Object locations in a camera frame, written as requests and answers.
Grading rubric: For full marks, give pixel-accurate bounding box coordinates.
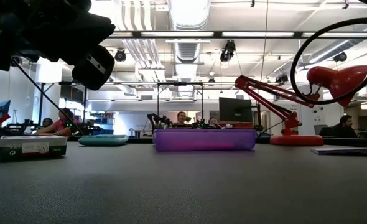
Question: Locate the small dark eraser box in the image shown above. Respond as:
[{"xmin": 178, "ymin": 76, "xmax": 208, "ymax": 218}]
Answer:
[{"xmin": 0, "ymin": 135, "xmax": 68, "ymax": 162}]

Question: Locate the purple plastic pencil case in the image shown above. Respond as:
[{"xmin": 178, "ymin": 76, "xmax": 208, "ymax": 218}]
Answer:
[{"xmin": 152, "ymin": 128, "xmax": 257, "ymax": 152}]

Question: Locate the white notepad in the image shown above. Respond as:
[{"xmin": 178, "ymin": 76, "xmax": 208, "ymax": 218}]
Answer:
[{"xmin": 310, "ymin": 147, "xmax": 367, "ymax": 157}]

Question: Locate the blue storage shelf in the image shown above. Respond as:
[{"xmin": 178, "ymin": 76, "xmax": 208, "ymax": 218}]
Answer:
[{"xmin": 93, "ymin": 112, "xmax": 116, "ymax": 135}]

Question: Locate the blue lit computer monitor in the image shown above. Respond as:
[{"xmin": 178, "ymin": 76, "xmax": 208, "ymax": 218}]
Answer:
[{"xmin": 0, "ymin": 100, "xmax": 12, "ymax": 121}]

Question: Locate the teal dish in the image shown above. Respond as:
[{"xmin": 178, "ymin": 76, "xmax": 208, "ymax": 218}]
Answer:
[{"xmin": 78, "ymin": 134, "xmax": 129, "ymax": 147}]

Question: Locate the black computer monitor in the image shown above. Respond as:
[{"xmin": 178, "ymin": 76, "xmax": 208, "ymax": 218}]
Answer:
[{"xmin": 218, "ymin": 96, "xmax": 253, "ymax": 123}]

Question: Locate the red desk lamp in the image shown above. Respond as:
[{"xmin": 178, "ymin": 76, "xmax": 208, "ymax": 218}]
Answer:
[{"xmin": 235, "ymin": 64, "xmax": 367, "ymax": 146}]

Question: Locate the grey office chair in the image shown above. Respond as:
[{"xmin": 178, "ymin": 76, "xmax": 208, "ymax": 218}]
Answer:
[{"xmin": 313, "ymin": 124, "xmax": 328, "ymax": 136}]

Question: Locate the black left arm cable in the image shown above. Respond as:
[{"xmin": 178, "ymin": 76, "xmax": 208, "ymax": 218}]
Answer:
[{"xmin": 11, "ymin": 57, "xmax": 84, "ymax": 135}]

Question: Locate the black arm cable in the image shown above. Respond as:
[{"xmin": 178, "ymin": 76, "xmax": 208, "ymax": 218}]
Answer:
[
  {"xmin": 11, "ymin": 57, "xmax": 84, "ymax": 135},
  {"xmin": 290, "ymin": 17, "xmax": 367, "ymax": 105}
]

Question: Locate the silver ceiling duct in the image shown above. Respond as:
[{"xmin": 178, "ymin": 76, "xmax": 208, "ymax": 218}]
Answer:
[{"xmin": 167, "ymin": 0, "xmax": 211, "ymax": 63}]

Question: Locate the black overhead frame bar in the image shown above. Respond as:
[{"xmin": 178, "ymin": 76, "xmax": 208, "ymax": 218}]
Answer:
[{"xmin": 108, "ymin": 30, "xmax": 367, "ymax": 39}]

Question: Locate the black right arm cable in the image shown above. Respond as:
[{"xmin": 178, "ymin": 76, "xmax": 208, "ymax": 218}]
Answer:
[{"xmin": 290, "ymin": 17, "xmax": 367, "ymax": 105}]

